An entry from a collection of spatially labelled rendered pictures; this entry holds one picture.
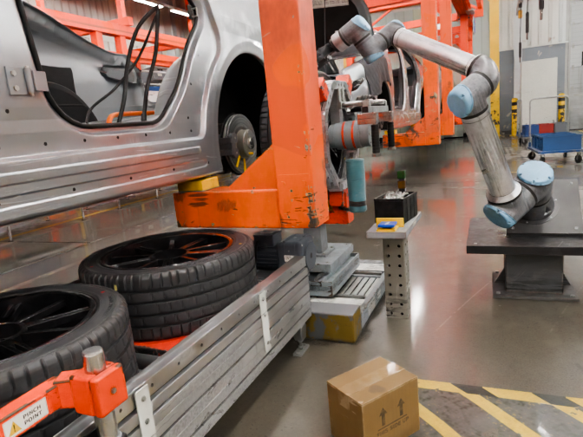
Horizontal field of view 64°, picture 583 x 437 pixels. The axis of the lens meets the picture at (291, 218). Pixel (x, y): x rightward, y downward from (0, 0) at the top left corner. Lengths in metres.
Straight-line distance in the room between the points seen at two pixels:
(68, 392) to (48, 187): 0.68
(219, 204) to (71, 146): 0.69
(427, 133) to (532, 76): 8.07
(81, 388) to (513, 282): 2.07
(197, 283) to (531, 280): 1.65
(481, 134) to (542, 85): 11.75
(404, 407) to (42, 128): 1.33
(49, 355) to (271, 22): 1.34
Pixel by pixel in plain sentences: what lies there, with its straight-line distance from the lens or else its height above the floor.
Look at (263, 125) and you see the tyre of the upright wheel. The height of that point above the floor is 0.94.
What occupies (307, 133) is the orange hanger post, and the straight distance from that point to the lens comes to 1.81.
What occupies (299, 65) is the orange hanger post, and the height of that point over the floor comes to 1.14.
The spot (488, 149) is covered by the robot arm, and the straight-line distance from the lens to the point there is 2.11.
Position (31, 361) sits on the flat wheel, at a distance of 1.15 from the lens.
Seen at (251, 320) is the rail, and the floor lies 0.32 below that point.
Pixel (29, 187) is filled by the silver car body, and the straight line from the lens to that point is 1.49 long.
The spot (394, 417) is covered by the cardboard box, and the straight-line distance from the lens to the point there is 1.48.
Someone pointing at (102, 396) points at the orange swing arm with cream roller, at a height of 0.47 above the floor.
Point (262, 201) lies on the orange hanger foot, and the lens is 1.93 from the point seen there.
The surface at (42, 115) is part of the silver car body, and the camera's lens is 1.56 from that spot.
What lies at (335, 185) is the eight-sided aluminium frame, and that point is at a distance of 2.31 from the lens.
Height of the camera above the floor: 0.94
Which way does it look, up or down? 12 degrees down
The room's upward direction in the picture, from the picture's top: 5 degrees counter-clockwise
